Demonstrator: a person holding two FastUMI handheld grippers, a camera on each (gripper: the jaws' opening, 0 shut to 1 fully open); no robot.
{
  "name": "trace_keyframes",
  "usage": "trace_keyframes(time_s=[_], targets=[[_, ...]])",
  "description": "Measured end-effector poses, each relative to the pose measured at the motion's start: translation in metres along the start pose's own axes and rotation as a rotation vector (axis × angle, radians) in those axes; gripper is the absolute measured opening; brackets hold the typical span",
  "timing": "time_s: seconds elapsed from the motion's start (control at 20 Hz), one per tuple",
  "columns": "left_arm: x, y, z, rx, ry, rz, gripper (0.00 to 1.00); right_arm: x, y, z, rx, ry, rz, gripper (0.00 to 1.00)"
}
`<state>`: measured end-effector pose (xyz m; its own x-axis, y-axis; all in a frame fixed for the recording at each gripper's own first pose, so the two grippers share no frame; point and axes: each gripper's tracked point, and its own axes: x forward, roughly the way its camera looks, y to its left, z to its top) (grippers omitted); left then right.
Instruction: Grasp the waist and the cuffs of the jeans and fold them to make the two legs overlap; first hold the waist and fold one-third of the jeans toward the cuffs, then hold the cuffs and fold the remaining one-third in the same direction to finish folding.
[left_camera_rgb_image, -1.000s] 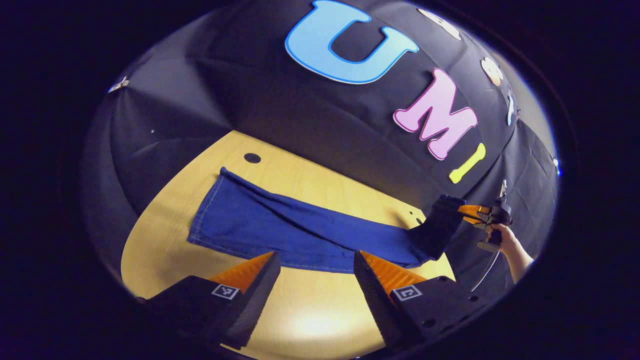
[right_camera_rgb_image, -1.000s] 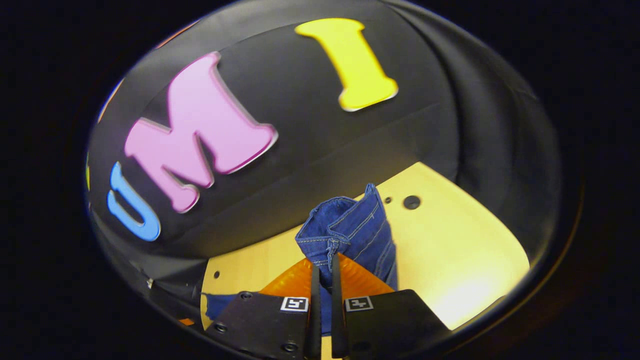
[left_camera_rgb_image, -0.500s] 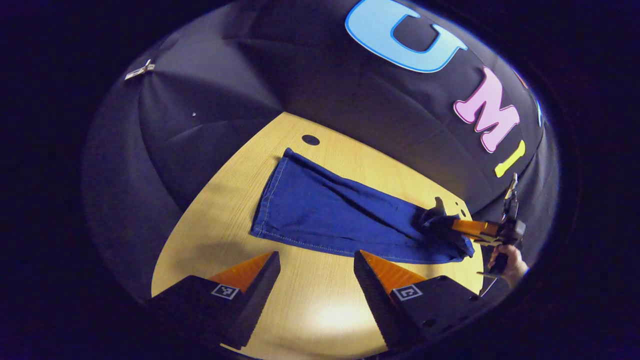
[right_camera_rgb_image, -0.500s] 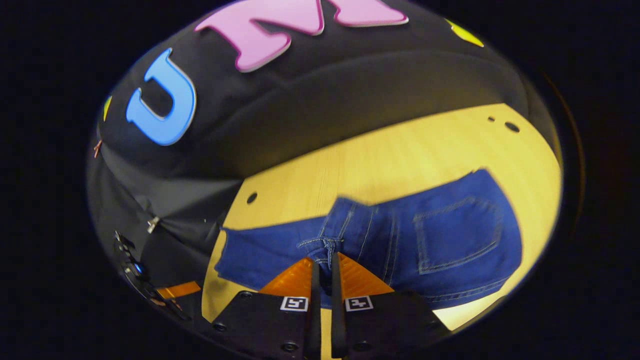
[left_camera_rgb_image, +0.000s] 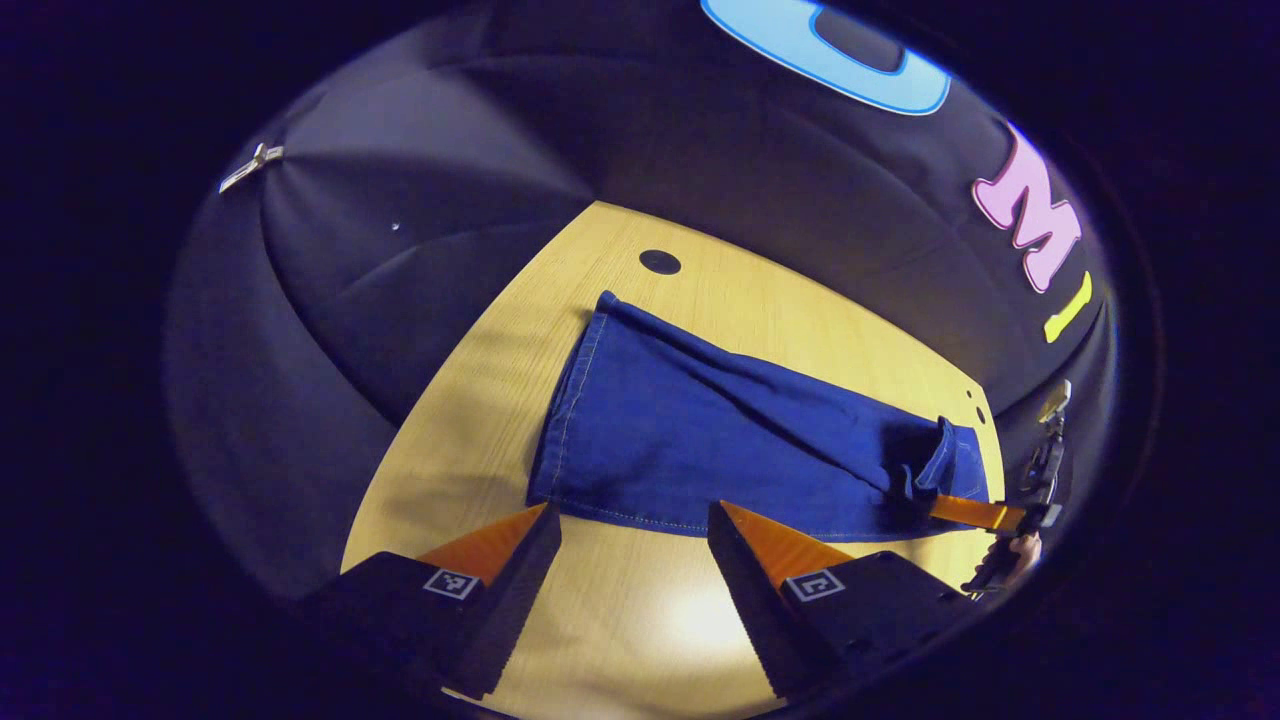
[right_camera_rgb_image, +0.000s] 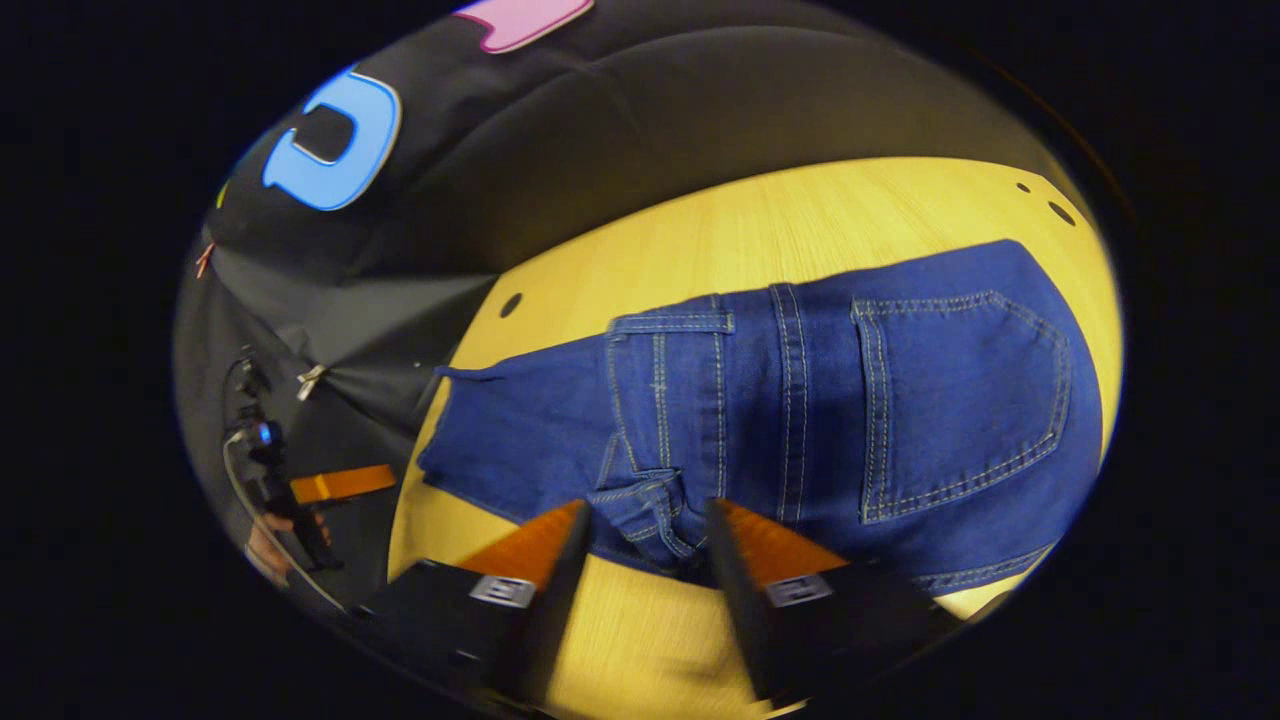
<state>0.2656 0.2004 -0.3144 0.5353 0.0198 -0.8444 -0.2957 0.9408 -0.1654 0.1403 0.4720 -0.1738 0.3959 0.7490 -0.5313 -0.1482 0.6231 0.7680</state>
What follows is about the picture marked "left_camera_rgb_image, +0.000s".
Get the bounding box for black backdrop cloth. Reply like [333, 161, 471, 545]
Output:
[165, 0, 1121, 601]

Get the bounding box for silver metal clip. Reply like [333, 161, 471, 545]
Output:
[218, 142, 287, 195]

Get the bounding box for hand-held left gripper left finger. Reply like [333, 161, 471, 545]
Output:
[298, 501, 564, 701]

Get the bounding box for blue denim jeans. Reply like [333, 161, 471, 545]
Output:
[527, 290, 992, 542]

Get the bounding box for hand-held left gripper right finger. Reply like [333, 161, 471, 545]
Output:
[706, 499, 978, 701]

